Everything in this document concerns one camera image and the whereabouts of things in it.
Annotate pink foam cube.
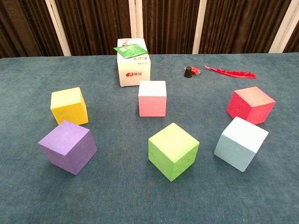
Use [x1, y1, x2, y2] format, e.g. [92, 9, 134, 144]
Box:
[138, 80, 167, 118]

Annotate yellow foam cube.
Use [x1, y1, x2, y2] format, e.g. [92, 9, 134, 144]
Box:
[50, 87, 89, 126]

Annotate light blue foam cube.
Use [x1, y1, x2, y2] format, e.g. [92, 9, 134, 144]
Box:
[214, 116, 270, 173]

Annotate red foam cube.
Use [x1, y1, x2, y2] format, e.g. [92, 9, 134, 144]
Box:
[226, 86, 277, 125]

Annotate white cardboard box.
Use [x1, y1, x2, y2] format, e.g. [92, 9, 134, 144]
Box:
[117, 38, 151, 88]

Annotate green foam cube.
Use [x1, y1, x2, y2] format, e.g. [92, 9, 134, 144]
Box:
[148, 122, 200, 182]

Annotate green sachet packet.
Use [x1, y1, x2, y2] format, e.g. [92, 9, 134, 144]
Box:
[113, 43, 150, 59]

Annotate purple foam cube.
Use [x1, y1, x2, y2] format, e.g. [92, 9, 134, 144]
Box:
[37, 120, 98, 175]

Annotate teal felt table cover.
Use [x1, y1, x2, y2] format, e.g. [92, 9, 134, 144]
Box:
[0, 52, 299, 224]

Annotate red feather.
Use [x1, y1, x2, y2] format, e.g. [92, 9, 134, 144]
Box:
[203, 65, 257, 79]

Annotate white metal frame post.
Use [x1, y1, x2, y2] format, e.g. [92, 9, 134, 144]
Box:
[268, 0, 299, 54]
[44, 0, 72, 56]
[192, 0, 207, 55]
[128, 0, 144, 39]

